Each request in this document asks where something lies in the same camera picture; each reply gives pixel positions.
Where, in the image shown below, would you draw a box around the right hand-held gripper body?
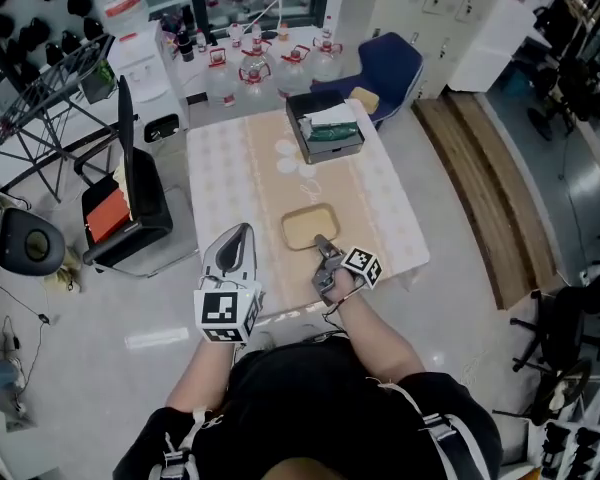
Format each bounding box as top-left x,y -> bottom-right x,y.
310,245 -> 384,307

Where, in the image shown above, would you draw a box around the cream crumpled cloth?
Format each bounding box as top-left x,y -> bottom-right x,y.
111,161 -> 134,219

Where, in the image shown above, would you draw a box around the beige cloth-covered table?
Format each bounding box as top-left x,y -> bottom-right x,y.
185,100 -> 431,320

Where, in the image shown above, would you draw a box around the person's right forearm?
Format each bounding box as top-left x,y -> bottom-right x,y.
324,270 -> 427,385

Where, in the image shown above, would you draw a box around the group of clear water jugs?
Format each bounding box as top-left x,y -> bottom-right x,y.
199,15 -> 346,110

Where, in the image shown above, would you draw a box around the person's left forearm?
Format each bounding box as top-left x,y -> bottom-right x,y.
165,337 -> 234,415

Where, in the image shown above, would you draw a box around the white water dispenser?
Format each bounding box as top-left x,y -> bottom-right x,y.
107,20 -> 189,137

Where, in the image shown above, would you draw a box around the beige metal lockers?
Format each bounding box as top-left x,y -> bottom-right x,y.
367,0 -> 576,100

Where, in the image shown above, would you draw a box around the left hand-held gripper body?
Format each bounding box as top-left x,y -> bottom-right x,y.
193,267 -> 266,345

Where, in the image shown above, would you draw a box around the blue chair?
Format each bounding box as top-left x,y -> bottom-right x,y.
309,31 -> 425,132

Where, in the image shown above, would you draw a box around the white cabinet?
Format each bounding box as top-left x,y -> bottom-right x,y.
447,0 -> 539,94

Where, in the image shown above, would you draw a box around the black office chair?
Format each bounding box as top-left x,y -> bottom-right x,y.
509,267 -> 600,420

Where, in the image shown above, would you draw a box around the red flat box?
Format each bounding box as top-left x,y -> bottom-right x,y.
85,187 -> 133,244

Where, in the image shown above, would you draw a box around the white tissue paper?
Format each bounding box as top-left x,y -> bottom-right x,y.
299,101 -> 358,139

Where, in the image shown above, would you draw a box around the black round machine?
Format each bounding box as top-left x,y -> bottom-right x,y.
0,195 -> 67,278

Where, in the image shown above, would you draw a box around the black standing fan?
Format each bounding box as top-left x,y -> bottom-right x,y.
527,52 -> 600,142

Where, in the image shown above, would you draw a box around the grey metal rack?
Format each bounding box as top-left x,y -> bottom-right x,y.
0,32 -> 119,204

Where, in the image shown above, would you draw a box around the green packet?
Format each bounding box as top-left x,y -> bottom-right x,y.
307,123 -> 362,144

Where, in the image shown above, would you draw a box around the black bottle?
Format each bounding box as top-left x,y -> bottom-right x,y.
176,29 -> 197,64

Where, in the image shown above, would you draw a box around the grey harness strap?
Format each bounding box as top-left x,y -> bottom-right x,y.
152,407 -> 222,480
367,377 -> 482,480

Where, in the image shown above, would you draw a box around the white shelf unit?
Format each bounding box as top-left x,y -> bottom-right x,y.
524,382 -> 600,480

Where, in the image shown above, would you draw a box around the person's black shirt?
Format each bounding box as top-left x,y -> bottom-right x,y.
112,335 -> 504,480

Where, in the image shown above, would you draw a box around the wooden step platform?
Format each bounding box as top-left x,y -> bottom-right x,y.
410,91 -> 564,312

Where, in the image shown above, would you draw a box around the small black bin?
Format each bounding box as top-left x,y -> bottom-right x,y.
143,113 -> 183,145

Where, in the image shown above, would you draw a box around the black mesh-back chair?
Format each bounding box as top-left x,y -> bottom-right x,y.
74,75 -> 199,279

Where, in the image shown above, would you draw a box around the black floor cable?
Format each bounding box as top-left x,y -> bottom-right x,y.
0,266 -> 52,330

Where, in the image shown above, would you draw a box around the yellow rectangular tray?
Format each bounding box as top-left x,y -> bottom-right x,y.
279,202 -> 342,252

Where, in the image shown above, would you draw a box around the black open storage box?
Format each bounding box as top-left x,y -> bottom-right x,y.
284,89 -> 368,166

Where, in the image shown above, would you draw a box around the beige block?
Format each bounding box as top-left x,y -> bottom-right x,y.
349,86 -> 382,116

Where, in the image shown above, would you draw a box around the black pot with green plant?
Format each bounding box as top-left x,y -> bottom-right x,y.
81,57 -> 117,105

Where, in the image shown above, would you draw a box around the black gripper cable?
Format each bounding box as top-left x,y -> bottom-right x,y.
322,291 -> 362,342

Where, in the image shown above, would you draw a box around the group of black wall-hung holders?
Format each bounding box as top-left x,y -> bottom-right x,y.
0,0 -> 106,85

